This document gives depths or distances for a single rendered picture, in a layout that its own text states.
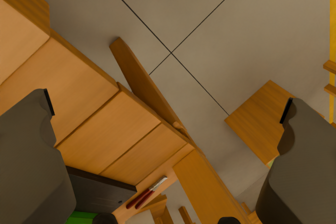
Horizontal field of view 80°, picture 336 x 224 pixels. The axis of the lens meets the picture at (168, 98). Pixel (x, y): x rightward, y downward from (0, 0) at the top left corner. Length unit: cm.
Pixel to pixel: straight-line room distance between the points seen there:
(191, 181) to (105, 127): 29
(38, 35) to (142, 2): 102
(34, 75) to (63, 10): 89
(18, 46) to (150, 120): 27
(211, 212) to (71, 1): 108
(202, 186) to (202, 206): 5
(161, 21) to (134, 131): 99
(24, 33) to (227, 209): 51
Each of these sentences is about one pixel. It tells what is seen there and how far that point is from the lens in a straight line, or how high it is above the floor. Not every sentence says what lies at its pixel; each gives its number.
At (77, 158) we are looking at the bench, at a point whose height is 88.
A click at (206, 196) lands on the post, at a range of 57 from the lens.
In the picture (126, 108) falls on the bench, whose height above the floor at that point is 88.
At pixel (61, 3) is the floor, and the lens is 121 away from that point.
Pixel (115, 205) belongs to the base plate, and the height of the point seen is 90.
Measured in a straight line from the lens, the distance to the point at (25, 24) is 29.
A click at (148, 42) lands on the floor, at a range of 136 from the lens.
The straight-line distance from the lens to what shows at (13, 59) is 31.
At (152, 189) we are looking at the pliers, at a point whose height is 89.
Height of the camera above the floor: 117
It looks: 44 degrees down
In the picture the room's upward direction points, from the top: 144 degrees clockwise
